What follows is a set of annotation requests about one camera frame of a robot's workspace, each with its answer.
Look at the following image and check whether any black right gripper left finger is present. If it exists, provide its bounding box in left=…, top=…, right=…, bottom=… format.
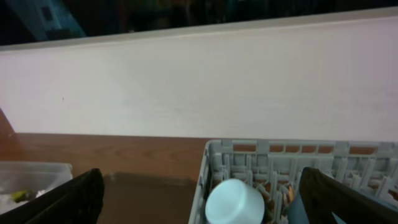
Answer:
left=1, top=169, right=105, bottom=224

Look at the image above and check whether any yellow green snack wrapper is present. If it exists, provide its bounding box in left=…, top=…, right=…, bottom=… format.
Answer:
left=11, top=190, right=37, bottom=203

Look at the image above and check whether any light blue bowl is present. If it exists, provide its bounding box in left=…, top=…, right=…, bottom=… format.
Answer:
left=205, top=179, right=266, bottom=224

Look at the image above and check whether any clear plastic bin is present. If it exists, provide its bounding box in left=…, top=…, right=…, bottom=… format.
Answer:
left=1, top=161, right=73, bottom=214

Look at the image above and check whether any grey plastic dishwasher rack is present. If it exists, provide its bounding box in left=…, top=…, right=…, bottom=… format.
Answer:
left=188, top=139, right=397, bottom=224

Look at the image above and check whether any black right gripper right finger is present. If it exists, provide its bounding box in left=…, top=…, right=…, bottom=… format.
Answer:
left=299, top=167, right=397, bottom=224

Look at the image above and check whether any dark blue plate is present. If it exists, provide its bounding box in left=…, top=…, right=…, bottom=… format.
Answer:
left=288, top=193, right=309, bottom=224

